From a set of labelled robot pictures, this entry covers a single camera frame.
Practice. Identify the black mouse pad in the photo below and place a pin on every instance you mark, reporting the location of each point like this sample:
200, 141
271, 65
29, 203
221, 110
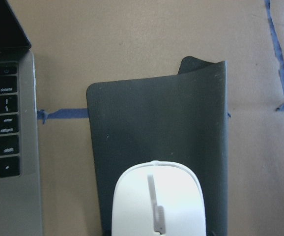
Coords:
180, 118

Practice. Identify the white computer mouse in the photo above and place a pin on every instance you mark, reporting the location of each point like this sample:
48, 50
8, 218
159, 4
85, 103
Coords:
158, 198

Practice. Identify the grey laptop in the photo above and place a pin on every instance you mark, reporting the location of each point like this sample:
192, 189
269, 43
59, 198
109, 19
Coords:
20, 191

